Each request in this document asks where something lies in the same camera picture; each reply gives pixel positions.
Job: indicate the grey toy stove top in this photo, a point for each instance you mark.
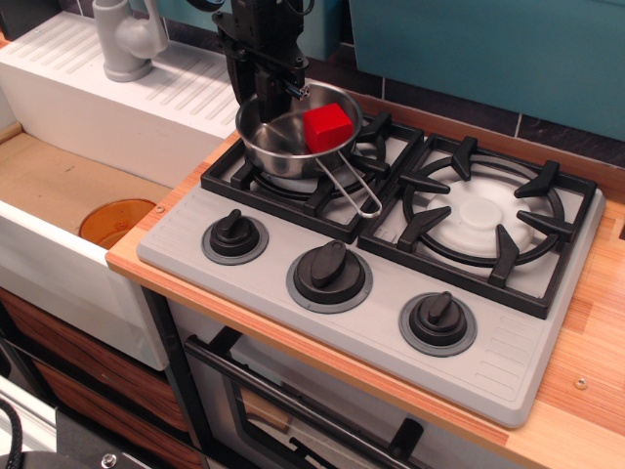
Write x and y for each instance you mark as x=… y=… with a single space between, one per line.
x=497 y=377

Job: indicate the small steel pan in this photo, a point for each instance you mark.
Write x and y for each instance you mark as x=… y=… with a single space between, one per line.
x=279 y=148

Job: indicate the wooden drawer fronts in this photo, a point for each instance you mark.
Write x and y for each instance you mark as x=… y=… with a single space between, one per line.
x=127 y=400

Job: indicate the black middle stove knob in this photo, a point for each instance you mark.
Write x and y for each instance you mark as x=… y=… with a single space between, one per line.
x=329 y=279

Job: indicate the black left burner grate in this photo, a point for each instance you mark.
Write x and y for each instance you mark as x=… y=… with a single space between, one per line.
x=382 y=146

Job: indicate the grey toy faucet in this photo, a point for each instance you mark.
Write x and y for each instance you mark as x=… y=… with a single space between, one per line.
x=128 y=44

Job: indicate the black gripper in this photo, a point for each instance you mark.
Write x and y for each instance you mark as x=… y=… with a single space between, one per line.
x=260 y=41

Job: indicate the red cube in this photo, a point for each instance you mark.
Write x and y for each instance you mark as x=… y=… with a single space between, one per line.
x=326 y=128

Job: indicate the black left stove knob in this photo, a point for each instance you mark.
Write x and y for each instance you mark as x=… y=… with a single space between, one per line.
x=235 y=239

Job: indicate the black burner grate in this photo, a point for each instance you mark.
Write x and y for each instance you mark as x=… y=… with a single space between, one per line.
x=382 y=146
x=504 y=229

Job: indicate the black right stove knob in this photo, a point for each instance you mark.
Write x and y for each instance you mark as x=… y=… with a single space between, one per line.
x=438 y=325

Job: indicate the oven door with handle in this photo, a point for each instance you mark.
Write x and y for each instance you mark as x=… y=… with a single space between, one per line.
x=300 y=417

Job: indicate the orange translucent plate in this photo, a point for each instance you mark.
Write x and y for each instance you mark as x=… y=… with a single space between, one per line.
x=107 y=224

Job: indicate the black right burner grate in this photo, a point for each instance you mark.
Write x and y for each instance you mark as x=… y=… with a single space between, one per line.
x=504 y=229

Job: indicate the black stove knob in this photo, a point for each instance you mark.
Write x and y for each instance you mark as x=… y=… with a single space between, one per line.
x=235 y=239
x=329 y=279
x=438 y=325

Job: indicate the white toy sink unit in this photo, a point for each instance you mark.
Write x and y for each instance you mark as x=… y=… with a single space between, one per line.
x=72 y=141

